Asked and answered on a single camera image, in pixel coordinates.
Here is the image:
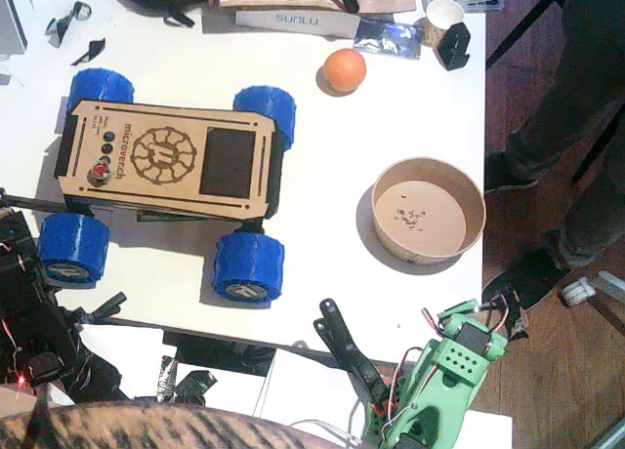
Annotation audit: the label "black clamp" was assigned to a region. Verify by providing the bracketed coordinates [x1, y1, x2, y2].
[62, 292, 129, 326]

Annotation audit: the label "crumpled black plastic bag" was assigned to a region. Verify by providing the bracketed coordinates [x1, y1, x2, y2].
[53, 341, 131, 404]

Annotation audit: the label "dark trouser leg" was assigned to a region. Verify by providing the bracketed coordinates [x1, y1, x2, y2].
[556, 102, 625, 269]
[505, 0, 625, 177]

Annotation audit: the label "black foil packet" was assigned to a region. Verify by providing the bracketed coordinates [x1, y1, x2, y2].
[155, 354, 180, 402]
[174, 369, 219, 404]

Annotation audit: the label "white plug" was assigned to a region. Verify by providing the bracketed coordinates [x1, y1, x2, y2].
[560, 276, 598, 307]

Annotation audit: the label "paper cup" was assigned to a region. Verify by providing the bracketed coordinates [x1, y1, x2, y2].
[419, 0, 466, 48]

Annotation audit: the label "black plastic holder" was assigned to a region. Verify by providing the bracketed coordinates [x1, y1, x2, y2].
[436, 21, 473, 72]

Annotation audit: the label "white SUNLU box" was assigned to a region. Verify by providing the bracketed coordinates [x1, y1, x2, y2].
[233, 9, 362, 41]

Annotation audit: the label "white cable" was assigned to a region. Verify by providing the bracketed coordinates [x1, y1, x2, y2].
[287, 418, 366, 446]

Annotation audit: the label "black plastic piece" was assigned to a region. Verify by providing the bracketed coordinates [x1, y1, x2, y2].
[70, 37, 107, 67]

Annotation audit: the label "black shoe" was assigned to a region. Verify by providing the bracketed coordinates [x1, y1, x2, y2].
[481, 247, 570, 309]
[484, 150, 541, 195]

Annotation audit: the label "brown black striped fur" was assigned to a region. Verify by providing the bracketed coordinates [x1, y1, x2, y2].
[0, 385, 353, 449]

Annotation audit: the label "black glasses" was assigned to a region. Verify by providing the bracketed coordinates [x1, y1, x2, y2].
[44, 0, 93, 49]

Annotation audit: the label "blue rover wheel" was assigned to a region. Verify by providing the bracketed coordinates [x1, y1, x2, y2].
[65, 67, 136, 106]
[232, 85, 298, 151]
[211, 231, 286, 306]
[37, 212, 111, 290]

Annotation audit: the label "black metal bar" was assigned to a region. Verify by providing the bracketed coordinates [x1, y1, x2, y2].
[485, 0, 575, 71]

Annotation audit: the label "brown paper bowl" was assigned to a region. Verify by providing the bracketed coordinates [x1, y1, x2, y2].
[370, 156, 487, 266]

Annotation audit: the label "grey device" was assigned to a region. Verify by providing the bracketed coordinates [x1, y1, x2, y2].
[0, 0, 29, 62]

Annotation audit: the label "silver foil packet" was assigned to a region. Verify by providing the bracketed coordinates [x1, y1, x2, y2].
[352, 19, 424, 61]

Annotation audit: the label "orange fruit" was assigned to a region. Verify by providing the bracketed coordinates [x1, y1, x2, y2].
[321, 48, 367, 93]

